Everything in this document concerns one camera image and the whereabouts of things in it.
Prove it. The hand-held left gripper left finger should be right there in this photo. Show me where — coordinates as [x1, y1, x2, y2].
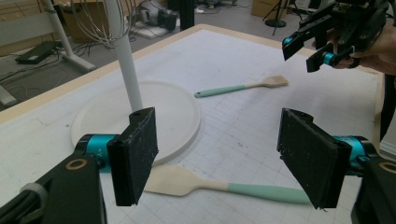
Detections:
[77, 106, 159, 207]

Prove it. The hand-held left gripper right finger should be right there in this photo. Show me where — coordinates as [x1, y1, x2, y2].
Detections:
[277, 107, 379, 209]

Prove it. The spatula with green handle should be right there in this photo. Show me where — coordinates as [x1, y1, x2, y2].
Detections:
[144, 164, 312, 205]

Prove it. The white hook stand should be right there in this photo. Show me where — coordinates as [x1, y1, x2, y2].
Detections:
[70, 0, 202, 166]

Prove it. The pastry brush with green handle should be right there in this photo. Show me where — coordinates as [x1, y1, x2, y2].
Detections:
[193, 75, 290, 99]

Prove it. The black tripod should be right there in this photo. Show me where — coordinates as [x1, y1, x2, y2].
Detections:
[262, 0, 289, 35]

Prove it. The small cardboard box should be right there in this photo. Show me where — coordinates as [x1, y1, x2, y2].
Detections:
[250, 0, 281, 19]

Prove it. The white desk leg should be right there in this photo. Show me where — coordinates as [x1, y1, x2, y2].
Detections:
[43, 0, 96, 75]
[0, 83, 17, 108]

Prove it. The white floor board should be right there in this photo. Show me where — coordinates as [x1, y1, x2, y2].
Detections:
[134, 22, 172, 40]

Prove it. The black flat box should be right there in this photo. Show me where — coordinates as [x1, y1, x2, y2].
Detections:
[14, 40, 64, 65]

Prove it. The grey device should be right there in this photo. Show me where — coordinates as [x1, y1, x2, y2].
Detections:
[137, 0, 177, 32]

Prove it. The large cardboard box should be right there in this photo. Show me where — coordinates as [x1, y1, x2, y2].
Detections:
[60, 0, 110, 43]

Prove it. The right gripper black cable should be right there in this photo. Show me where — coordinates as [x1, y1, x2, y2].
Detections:
[378, 74, 396, 142]

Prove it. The black metal frame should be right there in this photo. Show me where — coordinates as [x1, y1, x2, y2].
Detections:
[178, 0, 196, 31]

